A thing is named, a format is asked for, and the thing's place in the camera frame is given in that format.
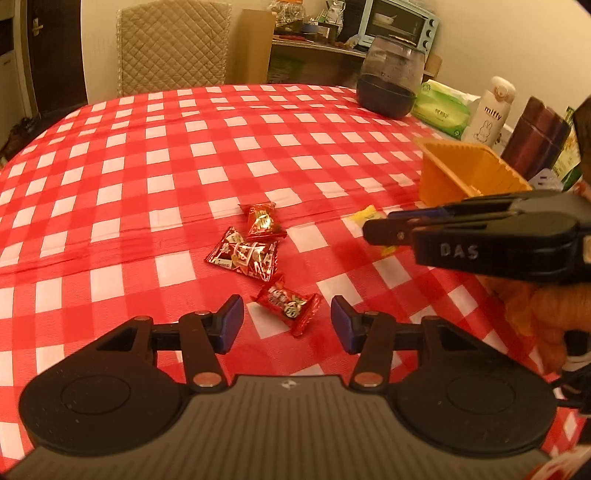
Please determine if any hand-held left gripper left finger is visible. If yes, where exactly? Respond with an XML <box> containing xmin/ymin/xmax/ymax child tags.
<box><xmin>92</xmin><ymin>294</ymin><xmax>245</xmax><ymax>389</ymax></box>

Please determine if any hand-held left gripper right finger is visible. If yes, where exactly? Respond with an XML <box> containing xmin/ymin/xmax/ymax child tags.
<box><xmin>331</xmin><ymin>295</ymin><xmax>484</xmax><ymax>389</ymax></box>

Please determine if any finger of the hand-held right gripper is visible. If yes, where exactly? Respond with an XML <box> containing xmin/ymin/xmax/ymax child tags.
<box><xmin>362</xmin><ymin>210</ymin><xmax>519</xmax><ymax>245</ymax></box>
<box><xmin>388</xmin><ymin>194</ymin><xmax>526</xmax><ymax>219</ymax></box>

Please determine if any small yellow candy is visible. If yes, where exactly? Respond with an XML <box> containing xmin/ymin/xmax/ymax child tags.
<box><xmin>349</xmin><ymin>205</ymin><xmax>400</xmax><ymax>257</ymax></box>

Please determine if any red candy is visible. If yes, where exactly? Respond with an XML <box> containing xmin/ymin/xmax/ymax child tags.
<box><xmin>239</xmin><ymin>202</ymin><xmax>288</xmax><ymax>241</ymax></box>
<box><xmin>204</xmin><ymin>226</ymin><xmax>245</xmax><ymax>271</ymax></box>
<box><xmin>231</xmin><ymin>240</ymin><xmax>280</xmax><ymax>282</ymax></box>
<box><xmin>255</xmin><ymin>273</ymin><xmax>322</xmax><ymax>337</ymax></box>

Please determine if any orange plastic tray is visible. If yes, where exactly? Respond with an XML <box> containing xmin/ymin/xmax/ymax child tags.
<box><xmin>414</xmin><ymin>137</ymin><xmax>534</xmax><ymax>208</ymax></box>

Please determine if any person's right hand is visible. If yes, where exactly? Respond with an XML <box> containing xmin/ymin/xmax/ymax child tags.
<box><xmin>503</xmin><ymin>279</ymin><xmax>591</xmax><ymax>370</ymax></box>

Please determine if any grey phone stand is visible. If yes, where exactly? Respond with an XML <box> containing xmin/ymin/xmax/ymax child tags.
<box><xmin>529</xmin><ymin>168</ymin><xmax>563</xmax><ymax>191</ymax></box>

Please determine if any green tissue pack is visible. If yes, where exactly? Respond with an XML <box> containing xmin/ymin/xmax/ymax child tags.
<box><xmin>411</xmin><ymin>79</ymin><xmax>481</xmax><ymax>140</ymax></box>

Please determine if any brown metal flask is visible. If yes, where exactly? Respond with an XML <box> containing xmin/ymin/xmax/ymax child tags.
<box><xmin>501</xmin><ymin>96</ymin><xmax>572</xmax><ymax>182</ymax></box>

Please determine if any white rabbit print bottle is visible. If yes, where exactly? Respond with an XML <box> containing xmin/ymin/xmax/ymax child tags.
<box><xmin>462</xmin><ymin>76</ymin><xmax>516</xmax><ymax>151</ymax></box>

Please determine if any dark glass jar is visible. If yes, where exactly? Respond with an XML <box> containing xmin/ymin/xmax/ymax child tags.
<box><xmin>356</xmin><ymin>34</ymin><xmax>424</xmax><ymax>117</ymax></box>

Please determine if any red checkered tablecloth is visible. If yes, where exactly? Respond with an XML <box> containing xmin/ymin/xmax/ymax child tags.
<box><xmin>0</xmin><ymin>83</ymin><xmax>591</xmax><ymax>467</ymax></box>

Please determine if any light blue toaster oven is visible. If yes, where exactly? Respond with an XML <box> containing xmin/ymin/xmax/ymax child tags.
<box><xmin>360</xmin><ymin>0</ymin><xmax>440</xmax><ymax>51</ymax></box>

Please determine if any wooden shelf unit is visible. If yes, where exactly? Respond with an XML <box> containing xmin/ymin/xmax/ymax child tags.
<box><xmin>236</xmin><ymin>8</ymin><xmax>441</xmax><ymax>86</ymax></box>

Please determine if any plastic jar orange lid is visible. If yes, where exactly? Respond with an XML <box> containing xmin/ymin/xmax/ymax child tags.
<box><xmin>270</xmin><ymin>0</ymin><xmax>305</xmax><ymax>24</ymax></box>

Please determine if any pair of dark shoes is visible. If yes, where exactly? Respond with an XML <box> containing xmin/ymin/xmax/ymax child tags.
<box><xmin>6</xmin><ymin>117</ymin><xmax>41</xmax><ymax>149</ymax></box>

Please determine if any quilted beige chair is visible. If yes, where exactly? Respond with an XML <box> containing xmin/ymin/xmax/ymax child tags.
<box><xmin>115</xmin><ymin>2</ymin><xmax>232</xmax><ymax>97</ymax></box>

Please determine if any dark wooden door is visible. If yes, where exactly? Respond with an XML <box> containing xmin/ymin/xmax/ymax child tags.
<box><xmin>21</xmin><ymin>0</ymin><xmax>88</xmax><ymax>116</ymax></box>

